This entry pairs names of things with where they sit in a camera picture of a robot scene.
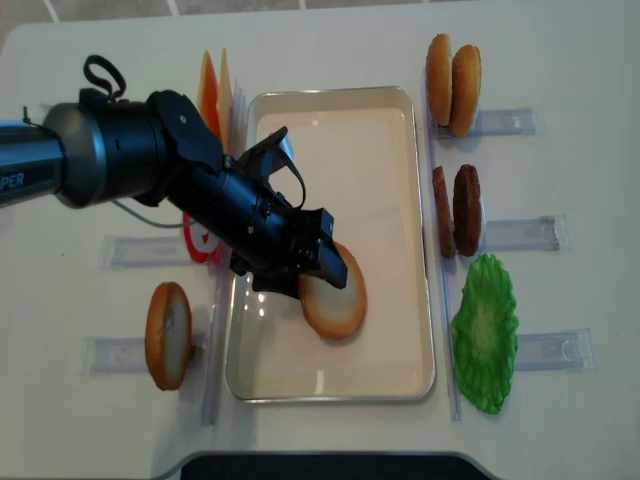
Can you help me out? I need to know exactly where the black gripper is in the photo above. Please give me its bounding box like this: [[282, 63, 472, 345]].
[[230, 208, 348, 299]]

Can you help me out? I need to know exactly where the clear holder rail lettuce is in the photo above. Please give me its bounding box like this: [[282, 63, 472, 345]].
[[514, 329, 596, 372]]

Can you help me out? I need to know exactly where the dark brown meat patty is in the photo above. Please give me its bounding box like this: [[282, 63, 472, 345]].
[[453, 164, 482, 257]]

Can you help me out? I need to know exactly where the brown bun slice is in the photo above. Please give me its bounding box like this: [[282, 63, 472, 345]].
[[145, 282, 192, 391], [298, 243, 367, 341]]

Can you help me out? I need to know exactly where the thin brown meat patty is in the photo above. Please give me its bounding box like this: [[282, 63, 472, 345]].
[[432, 166, 456, 259]]

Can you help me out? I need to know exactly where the long clear strip right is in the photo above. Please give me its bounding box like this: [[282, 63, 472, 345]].
[[420, 72, 461, 422]]

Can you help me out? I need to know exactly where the clear holder rail bun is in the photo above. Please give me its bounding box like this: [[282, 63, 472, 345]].
[[433, 103, 545, 140], [81, 335, 206, 376]]

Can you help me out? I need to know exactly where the white rectangular metal tray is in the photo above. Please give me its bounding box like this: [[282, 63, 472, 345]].
[[226, 87, 435, 403]]

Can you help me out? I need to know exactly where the yellow cheese slice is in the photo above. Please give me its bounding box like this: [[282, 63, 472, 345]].
[[216, 48, 234, 153]]

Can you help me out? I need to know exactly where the clear holder rail right bun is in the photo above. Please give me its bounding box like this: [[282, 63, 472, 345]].
[[433, 103, 545, 140]]

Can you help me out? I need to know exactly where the golden bun slice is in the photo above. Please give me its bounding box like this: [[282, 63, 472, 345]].
[[425, 33, 452, 126], [449, 44, 482, 138]]

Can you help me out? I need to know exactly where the orange cheese slice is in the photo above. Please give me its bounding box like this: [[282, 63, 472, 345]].
[[197, 50, 220, 138]]

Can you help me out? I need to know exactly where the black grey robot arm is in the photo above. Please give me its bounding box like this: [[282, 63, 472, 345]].
[[1, 89, 348, 297]]

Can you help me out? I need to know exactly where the golden bun slice right rear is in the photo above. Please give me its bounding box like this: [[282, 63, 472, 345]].
[[449, 44, 482, 138]]

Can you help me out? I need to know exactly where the clear holder rail patty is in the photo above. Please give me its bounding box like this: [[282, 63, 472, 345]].
[[480, 215, 571, 252]]

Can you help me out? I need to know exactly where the long clear strip left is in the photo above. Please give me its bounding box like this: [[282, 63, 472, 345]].
[[201, 81, 246, 426]]

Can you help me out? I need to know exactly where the long clear strip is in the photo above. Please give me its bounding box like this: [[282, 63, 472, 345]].
[[420, 72, 461, 422], [201, 81, 246, 426]]

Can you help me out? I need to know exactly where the red tomato slice outer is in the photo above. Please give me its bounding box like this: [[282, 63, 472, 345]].
[[182, 213, 218, 264]]

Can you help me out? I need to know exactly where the golden bun slice top right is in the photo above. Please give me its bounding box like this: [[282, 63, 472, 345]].
[[425, 33, 452, 126]]

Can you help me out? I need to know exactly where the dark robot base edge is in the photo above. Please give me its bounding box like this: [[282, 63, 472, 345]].
[[180, 453, 487, 480]]

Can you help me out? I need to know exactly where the black looped cable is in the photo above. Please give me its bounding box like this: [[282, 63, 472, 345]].
[[82, 54, 127, 104]]

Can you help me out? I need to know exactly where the clear holder rail left bun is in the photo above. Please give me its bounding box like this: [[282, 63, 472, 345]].
[[81, 335, 206, 376]]

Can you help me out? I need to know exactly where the clear holder rail tomato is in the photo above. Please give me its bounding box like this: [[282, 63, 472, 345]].
[[99, 236, 192, 270]]

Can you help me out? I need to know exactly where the green lettuce leaf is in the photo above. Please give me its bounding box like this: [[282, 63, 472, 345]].
[[451, 254, 519, 415]]

